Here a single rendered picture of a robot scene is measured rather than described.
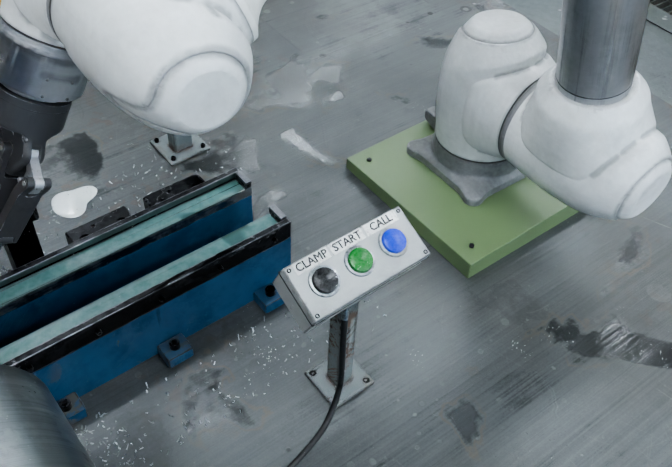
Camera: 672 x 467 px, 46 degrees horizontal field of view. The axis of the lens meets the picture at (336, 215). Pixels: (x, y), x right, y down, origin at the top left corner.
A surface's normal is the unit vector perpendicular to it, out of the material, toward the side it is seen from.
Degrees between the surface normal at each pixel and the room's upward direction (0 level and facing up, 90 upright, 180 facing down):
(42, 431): 51
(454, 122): 92
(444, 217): 2
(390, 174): 2
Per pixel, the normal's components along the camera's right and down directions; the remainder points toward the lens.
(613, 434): 0.04, -0.70
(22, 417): 0.60, -0.79
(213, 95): 0.48, 0.67
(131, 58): -0.47, 0.12
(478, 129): -0.76, 0.54
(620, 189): -0.24, 0.51
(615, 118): 0.07, 0.15
